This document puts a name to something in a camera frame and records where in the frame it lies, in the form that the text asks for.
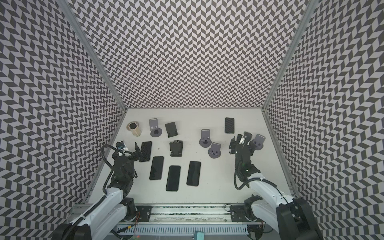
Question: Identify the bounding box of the grey round stand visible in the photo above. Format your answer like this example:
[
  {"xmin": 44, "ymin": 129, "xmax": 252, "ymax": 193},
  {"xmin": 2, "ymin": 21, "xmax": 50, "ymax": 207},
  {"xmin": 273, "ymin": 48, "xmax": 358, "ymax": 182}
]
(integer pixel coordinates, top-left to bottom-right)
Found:
[
  {"xmin": 149, "ymin": 118, "xmax": 163, "ymax": 138},
  {"xmin": 199, "ymin": 129, "xmax": 212, "ymax": 148},
  {"xmin": 252, "ymin": 134, "xmax": 266, "ymax": 151},
  {"xmin": 208, "ymin": 143, "xmax": 221, "ymax": 159}
]

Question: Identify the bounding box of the purple edged phone black stand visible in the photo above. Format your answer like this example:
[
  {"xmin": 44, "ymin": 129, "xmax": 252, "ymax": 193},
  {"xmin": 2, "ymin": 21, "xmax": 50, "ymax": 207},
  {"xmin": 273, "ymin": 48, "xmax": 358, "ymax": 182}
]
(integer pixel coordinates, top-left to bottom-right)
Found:
[{"xmin": 149, "ymin": 156, "xmax": 164, "ymax": 181}]

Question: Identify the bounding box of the teal phone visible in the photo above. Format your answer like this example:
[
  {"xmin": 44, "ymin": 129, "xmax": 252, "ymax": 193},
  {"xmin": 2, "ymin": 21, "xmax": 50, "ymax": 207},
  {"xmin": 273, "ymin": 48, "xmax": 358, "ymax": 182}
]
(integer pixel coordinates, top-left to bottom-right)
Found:
[
  {"xmin": 166, "ymin": 166, "xmax": 181, "ymax": 192},
  {"xmin": 225, "ymin": 118, "xmax": 235, "ymax": 134}
]

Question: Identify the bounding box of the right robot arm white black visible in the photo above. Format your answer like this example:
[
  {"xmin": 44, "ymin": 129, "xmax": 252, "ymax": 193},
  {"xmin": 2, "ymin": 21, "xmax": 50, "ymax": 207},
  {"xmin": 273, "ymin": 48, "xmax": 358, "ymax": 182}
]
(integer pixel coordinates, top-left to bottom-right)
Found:
[{"xmin": 229, "ymin": 132, "xmax": 324, "ymax": 240}]

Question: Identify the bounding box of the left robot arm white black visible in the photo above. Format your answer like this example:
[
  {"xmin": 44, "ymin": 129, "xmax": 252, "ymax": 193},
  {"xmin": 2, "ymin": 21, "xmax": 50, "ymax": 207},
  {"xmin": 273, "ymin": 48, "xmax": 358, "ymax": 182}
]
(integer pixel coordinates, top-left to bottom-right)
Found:
[{"xmin": 52, "ymin": 141, "xmax": 143, "ymax": 240}]

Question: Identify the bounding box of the black folding phone stand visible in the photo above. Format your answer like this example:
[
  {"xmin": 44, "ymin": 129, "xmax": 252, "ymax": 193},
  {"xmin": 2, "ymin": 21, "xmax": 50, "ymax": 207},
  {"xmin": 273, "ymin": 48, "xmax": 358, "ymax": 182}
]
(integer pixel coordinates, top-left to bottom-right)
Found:
[{"xmin": 165, "ymin": 122, "xmax": 178, "ymax": 138}]

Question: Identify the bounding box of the spice jar with black lid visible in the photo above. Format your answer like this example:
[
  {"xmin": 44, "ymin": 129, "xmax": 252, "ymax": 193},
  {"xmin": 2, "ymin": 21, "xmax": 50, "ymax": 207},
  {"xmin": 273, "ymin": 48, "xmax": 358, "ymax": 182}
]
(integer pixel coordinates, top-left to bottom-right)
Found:
[{"xmin": 127, "ymin": 121, "xmax": 142, "ymax": 137}]

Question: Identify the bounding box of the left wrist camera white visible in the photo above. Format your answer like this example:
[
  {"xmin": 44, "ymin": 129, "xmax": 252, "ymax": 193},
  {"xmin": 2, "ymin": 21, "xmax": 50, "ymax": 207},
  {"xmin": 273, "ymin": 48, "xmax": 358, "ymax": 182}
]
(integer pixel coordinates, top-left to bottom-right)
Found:
[{"xmin": 116, "ymin": 141, "xmax": 129, "ymax": 156}]

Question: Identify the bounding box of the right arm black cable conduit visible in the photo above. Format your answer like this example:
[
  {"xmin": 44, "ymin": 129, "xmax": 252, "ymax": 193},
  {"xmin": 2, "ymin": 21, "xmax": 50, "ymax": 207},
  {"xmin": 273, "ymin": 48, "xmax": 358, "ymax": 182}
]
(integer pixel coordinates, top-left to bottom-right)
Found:
[{"xmin": 233, "ymin": 161, "xmax": 289, "ymax": 205}]

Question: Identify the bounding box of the metal base rail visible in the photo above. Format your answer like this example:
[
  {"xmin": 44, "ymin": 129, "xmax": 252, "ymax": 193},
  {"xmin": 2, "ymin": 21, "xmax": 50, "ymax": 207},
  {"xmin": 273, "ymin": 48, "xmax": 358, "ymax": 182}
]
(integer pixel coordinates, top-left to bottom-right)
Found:
[{"xmin": 68, "ymin": 203, "xmax": 301, "ymax": 236}]

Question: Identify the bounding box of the silver aluminium corner post left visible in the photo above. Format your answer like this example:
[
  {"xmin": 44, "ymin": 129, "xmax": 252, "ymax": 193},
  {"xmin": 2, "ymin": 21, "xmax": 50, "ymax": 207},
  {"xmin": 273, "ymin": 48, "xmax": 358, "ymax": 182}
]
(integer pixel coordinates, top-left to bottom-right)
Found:
[{"xmin": 57, "ymin": 0, "xmax": 127, "ymax": 111}]

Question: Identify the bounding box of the silver aluminium corner post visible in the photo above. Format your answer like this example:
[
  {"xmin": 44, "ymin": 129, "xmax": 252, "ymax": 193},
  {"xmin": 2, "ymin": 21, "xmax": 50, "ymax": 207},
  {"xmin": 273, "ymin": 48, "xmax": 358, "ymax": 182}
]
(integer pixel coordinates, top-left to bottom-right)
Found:
[
  {"xmin": 262, "ymin": 0, "xmax": 319, "ymax": 112},
  {"xmin": 57, "ymin": 0, "xmax": 127, "ymax": 111}
]

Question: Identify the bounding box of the silver aluminium corner post right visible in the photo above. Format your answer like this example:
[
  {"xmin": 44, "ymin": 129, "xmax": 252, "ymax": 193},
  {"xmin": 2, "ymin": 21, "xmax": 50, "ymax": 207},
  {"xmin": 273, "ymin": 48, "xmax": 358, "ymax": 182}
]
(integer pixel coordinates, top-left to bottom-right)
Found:
[{"xmin": 262, "ymin": 0, "xmax": 319, "ymax": 112}]

